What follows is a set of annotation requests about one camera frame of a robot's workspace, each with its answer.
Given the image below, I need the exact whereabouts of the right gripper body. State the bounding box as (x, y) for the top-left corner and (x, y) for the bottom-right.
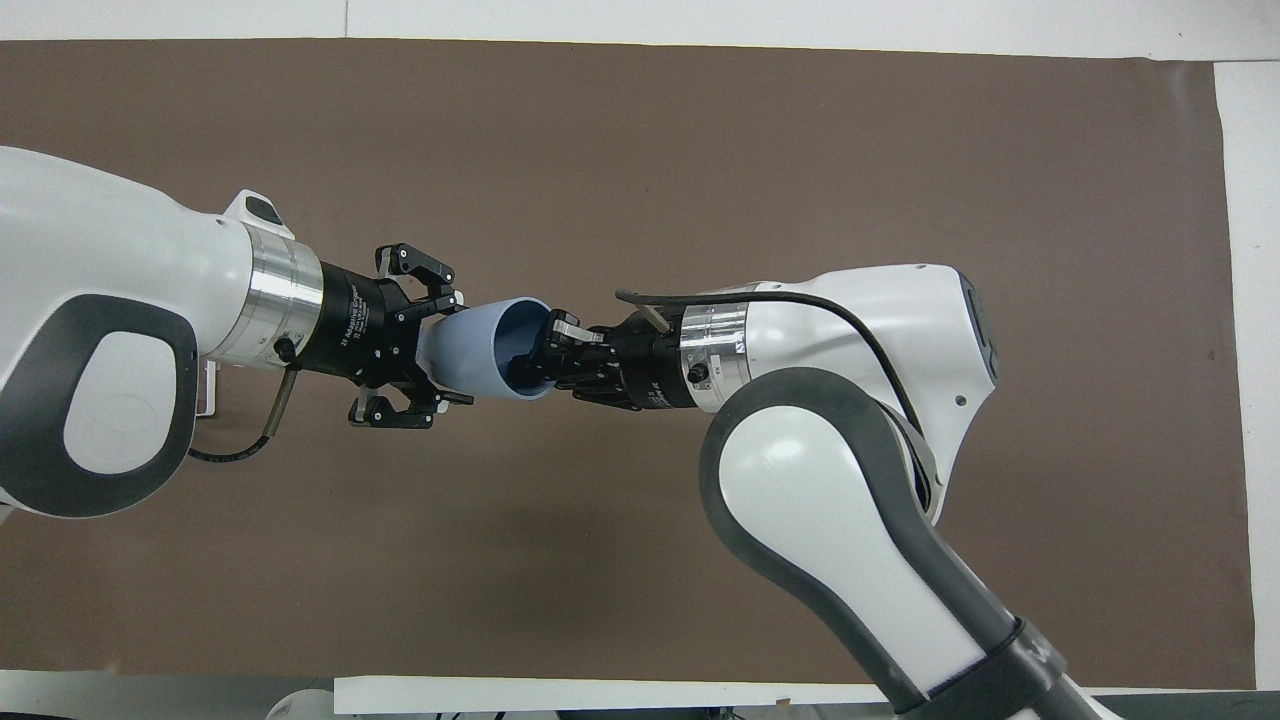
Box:
(597, 318), (698, 413)

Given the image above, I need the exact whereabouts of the black cable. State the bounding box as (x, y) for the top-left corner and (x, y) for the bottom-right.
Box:
(613, 288), (927, 437)
(187, 337), (301, 467)

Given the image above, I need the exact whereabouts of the light blue cup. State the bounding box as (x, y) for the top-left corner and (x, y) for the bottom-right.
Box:
(414, 295), (562, 402)

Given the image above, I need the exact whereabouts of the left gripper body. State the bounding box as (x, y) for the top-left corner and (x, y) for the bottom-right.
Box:
(298, 261), (429, 388)

